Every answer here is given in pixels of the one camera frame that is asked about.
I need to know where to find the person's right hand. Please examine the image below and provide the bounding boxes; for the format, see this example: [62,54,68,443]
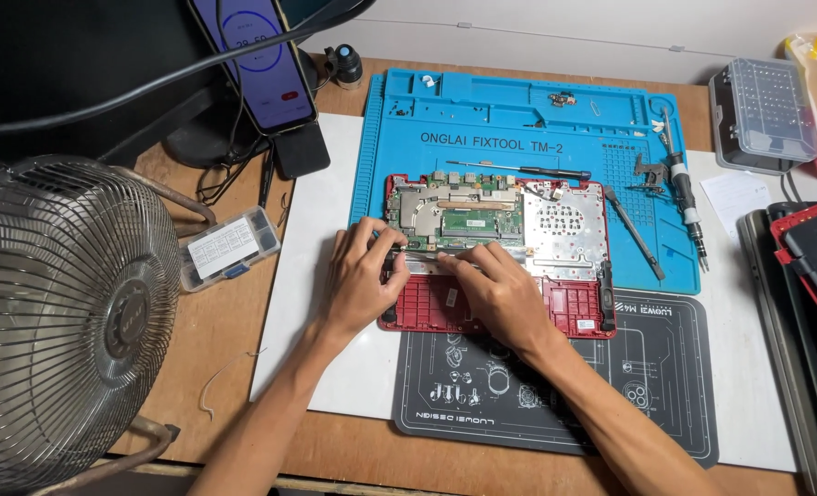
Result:
[437,241,564,359]

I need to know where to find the person's left hand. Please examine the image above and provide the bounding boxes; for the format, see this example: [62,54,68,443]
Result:
[319,217,412,338]

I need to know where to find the silver strip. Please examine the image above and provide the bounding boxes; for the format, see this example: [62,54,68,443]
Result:
[393,249,528,267]

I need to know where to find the white board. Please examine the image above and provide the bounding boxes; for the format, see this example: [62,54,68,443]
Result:
[250,112,798,473]

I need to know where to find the opened red laptop base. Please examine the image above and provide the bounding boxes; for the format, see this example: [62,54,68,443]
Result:
[378,172,617,340]

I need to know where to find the clear labelled screw box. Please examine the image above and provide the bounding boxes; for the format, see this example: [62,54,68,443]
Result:
[179,205,282,293]

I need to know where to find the black phone stand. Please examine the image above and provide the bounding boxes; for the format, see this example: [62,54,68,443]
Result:
[163,48,331,180]

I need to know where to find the black pen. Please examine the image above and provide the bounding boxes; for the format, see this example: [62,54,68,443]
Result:
[258,141,276,209]

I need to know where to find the grey metal pry tool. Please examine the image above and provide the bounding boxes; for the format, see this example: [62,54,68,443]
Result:
[603,185,666,281]

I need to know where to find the black printed work mat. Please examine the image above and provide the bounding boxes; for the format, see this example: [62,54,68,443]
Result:
[392,289,721,469]

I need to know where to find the blue silicone repair mat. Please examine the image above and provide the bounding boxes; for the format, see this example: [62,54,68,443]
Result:
[348,68,702,296]

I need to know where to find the black and white screwdriver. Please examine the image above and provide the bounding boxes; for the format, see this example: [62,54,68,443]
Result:
[659,105,710,273]

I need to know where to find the small black-capped bottle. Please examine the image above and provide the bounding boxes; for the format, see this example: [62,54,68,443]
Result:
[324,43,364,90]

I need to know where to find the black smartphone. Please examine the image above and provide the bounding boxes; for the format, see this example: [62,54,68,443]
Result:
[188,0,320,136]

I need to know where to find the white paper note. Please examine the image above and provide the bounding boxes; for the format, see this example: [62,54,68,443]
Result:
[699,170,773,242]

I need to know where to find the grey laptop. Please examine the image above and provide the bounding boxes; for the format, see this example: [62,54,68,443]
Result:
[738,203,817,496]

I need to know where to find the metal cage fan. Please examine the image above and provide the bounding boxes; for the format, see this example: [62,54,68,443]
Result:
[0,155,218,496]

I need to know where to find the clear screwdriver bit case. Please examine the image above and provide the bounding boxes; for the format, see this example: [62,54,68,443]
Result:
[709,57,817,175]

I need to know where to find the black monitor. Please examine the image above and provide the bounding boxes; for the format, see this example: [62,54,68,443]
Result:
[0,0,258,166]

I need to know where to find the thin black-handled screwdriver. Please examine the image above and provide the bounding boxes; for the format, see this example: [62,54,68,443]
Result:
[446,160,592,182]

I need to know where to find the bent white wire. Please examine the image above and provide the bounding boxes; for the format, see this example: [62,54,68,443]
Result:
[198,348,268,423]

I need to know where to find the metal laptop hinge bracket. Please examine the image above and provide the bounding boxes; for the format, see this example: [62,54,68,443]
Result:
[630,153,670,194]

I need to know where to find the thin black cable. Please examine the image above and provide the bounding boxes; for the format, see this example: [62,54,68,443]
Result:
[197,0,271,206]

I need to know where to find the thick black cable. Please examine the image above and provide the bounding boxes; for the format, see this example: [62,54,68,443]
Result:
[0,0,378,135]

